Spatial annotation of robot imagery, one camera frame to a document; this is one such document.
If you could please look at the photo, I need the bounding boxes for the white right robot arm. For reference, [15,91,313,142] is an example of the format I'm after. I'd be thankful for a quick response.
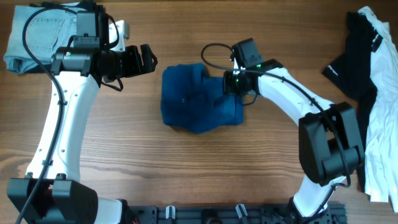
[223,39,364,223]

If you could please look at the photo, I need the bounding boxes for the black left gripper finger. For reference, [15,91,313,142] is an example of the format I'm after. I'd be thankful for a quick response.
[140,44,157,61]
[142,58,157,73]

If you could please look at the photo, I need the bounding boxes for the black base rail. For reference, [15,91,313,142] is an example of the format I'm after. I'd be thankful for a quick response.
[70,202,348,224]

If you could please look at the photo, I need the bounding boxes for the white garment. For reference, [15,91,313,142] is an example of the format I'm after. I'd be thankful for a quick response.
[358,6,397,212]

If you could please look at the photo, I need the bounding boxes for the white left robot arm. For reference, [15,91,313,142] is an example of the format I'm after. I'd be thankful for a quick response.
[7,6,157,223]

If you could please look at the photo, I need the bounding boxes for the black t-shirt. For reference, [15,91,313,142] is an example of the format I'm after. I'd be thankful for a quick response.
[322,11,384,194]

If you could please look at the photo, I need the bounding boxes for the folded black garment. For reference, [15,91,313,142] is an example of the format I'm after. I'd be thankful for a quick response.
[26,0,106,75]

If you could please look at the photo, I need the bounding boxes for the folded light blue jeans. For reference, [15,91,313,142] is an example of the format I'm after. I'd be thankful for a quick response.
[4,6,76,75]

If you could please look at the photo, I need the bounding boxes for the blue t-shirt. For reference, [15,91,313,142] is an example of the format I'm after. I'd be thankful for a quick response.
[160,63,244,134]

